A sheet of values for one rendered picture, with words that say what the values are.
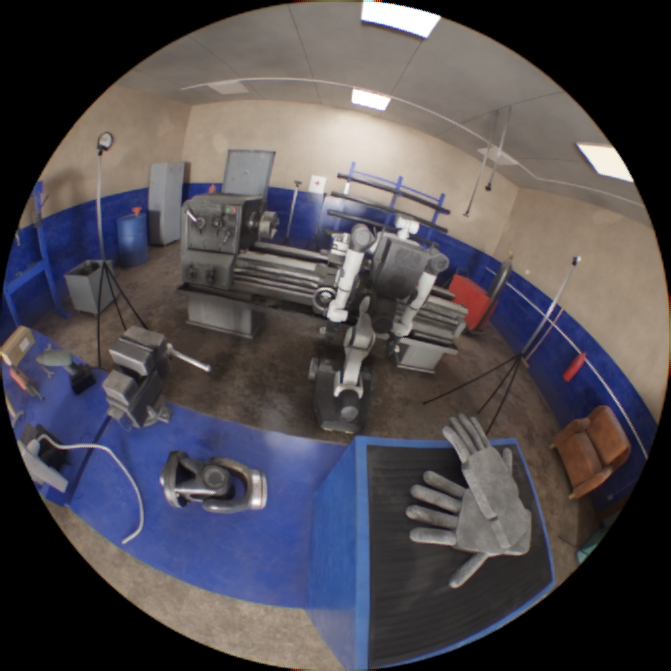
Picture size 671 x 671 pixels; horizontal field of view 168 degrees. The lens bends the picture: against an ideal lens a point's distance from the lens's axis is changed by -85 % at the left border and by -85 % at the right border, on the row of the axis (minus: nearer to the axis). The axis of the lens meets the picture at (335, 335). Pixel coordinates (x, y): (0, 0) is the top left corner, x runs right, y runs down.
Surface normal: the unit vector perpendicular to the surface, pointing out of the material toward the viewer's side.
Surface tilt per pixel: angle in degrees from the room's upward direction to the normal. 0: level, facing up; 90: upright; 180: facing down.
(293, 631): 0
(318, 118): 90
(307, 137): 90
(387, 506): 0
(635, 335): 90
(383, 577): 0
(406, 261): 90
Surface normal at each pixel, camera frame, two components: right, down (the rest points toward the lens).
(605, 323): -0.97, -0.21
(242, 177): -0.04, 0.59
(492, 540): 0.24, -0.78
